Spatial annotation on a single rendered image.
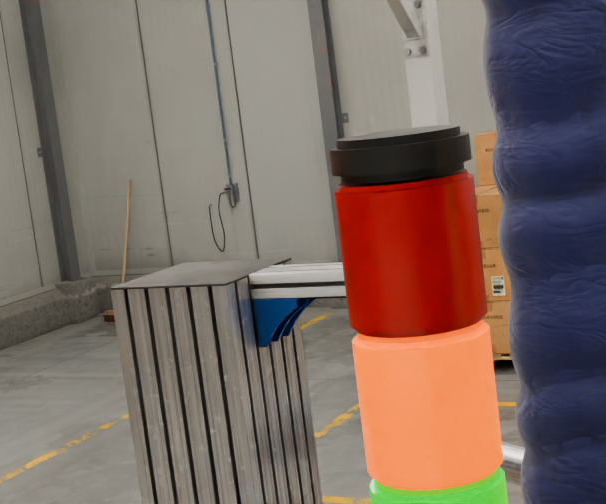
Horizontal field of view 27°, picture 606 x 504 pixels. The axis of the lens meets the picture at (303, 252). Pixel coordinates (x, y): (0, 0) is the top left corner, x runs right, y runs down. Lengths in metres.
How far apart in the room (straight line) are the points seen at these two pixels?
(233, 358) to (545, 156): 0.69
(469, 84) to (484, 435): 11.68
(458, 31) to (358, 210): 11.71
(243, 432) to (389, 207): 1.81
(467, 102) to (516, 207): 10.27
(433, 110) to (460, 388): 4.78
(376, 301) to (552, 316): 1.43
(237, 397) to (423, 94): 3.16
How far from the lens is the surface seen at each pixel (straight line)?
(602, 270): 1.85
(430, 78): 5.20
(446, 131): 0.43
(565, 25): 1.81
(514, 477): 2.48
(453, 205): 0.43
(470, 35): 12.09
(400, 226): 0.43
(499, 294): 9.39
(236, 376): 2.20
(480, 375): 0.44
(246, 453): 2.24
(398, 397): 0.44
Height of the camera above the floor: 2.36
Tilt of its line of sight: 8 degrees down
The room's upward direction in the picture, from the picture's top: 7 degrees counter-clockwise
